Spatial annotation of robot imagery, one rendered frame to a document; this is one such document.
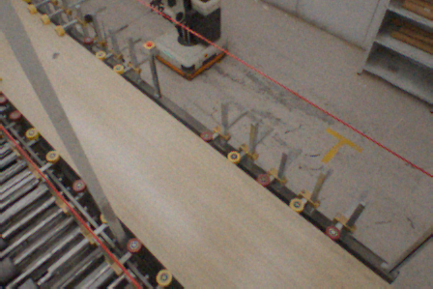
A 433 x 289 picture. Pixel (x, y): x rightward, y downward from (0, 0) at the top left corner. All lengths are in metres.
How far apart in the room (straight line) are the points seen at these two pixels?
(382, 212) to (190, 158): 1.82
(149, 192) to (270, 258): 0.80
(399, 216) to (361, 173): 0.48
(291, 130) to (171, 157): 1.67
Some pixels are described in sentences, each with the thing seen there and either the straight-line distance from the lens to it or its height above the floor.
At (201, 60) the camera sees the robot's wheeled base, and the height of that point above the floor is 0.22.
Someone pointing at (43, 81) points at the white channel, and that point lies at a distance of 1.27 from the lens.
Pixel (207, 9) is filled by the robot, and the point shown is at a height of 0.77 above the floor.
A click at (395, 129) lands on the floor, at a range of 4.10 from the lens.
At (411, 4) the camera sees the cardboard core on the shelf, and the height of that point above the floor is 0.96.
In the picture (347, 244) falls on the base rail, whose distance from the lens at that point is 2.45.
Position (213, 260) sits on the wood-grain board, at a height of 0.90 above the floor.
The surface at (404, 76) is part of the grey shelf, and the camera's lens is 4.49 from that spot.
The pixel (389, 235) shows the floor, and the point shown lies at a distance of 3.40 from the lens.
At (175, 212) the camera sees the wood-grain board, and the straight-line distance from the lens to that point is 2.20.
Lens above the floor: 2.86
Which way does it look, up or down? 51 degrees down
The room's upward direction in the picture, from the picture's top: 1 degrees counter-clockwise
